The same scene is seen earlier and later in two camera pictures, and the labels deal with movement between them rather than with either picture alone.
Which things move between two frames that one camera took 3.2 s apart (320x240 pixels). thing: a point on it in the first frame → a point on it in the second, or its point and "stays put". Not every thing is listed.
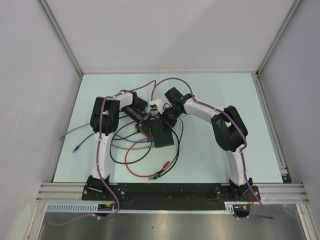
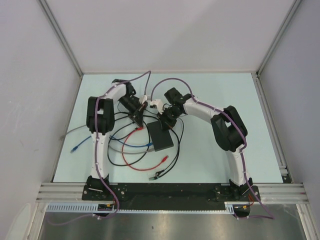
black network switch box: (161, 138) stays put
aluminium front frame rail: (57, 192) stays put
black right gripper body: (170, 115) stays put
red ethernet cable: (148, 176) → (162, 161)
